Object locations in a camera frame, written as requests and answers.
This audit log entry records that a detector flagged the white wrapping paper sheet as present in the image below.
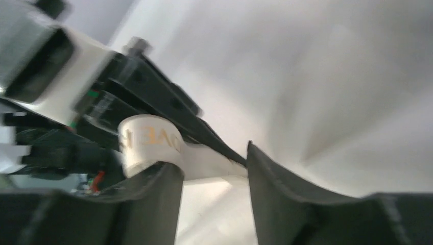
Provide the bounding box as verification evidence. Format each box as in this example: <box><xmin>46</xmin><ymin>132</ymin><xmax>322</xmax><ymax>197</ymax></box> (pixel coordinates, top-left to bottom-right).
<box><xmin>110</xmin><ymin>1</ymin><xmax>432</xmax><ymax>244</ymax></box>

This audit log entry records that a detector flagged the cream ribbon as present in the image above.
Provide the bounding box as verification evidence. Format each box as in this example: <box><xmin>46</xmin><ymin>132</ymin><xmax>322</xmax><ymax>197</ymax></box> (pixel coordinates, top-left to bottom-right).
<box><xmin>118</xmin><ymin>115</ymin><xmax>247</xmax><ymax>181</ymax></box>

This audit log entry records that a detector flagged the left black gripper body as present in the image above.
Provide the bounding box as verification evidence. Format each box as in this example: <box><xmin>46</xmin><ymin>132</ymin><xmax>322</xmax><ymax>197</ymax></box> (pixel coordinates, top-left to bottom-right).
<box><xmin>3</xmin><ymin>40</ymin><xmax>198</xmax><ymax>191</ymax></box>

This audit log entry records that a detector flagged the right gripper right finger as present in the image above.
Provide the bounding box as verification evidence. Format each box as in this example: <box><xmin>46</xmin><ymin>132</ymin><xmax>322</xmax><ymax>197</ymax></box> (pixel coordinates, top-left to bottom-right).
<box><xmin>247</xmin><ymin>143</ymin><xmax>432</xmax><ymax>245</ymax></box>

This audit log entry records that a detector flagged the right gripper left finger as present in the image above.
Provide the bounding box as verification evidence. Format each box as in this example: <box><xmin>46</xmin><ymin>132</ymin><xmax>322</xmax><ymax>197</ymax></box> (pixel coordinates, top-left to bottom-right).
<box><xmin>1</xmin><ymin>162</ymin><xmax>184</xmax><ymax>244</ymax></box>

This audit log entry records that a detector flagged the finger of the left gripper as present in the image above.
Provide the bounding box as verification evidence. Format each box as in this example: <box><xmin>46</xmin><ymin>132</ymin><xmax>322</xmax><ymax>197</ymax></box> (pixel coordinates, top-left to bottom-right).
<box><xmin>145</xmin><ymin>68</ymin><xmax>246</xmax><ymax>166</ymax></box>

